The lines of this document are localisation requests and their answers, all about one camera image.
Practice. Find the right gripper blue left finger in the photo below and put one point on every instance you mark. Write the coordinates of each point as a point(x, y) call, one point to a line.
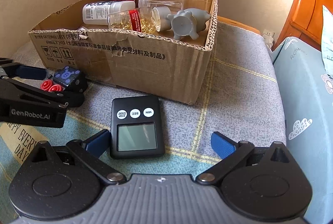
point(97, 144)

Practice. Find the glass jar of gold capsules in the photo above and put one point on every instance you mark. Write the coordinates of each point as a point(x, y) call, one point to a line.
point(146, 20)

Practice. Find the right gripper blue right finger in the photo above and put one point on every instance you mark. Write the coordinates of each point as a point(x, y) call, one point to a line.
point(222, 145)

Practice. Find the light blue pillow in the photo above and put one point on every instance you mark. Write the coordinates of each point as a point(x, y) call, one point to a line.
point(327, 41)

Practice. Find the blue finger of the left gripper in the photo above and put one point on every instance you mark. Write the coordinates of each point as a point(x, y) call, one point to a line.
point(30, 72)

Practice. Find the blue floral bed sheet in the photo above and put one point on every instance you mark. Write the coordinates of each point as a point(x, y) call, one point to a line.
point(306, 92)

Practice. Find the white wall socket charger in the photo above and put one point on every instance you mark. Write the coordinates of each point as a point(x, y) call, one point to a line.
point(268, 37)

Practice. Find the white cotton swab container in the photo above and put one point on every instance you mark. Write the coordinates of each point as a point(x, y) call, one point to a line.
point(97, 13)

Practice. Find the wooden bedside table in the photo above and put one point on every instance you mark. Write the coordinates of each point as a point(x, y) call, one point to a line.
point(238, 24)

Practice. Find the checked table cloth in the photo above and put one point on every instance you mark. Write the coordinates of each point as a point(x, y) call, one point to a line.
point(239, 98)

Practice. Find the wooden bed headboard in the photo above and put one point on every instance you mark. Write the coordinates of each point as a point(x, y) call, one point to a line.
point(305, 21)

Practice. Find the open cardboard box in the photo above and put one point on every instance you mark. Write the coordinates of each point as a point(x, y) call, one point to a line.
point(152, 63)

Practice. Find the black digital timer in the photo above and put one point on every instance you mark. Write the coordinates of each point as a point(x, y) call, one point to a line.
point(136, 128)

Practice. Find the black toy train car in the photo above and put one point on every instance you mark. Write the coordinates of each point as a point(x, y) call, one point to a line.
point(71, 83)

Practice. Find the clear plastic jar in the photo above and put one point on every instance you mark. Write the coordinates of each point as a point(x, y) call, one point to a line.
point(173, 5)

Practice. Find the grey animal figurine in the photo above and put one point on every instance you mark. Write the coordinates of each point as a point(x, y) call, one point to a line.
point(188, 22)

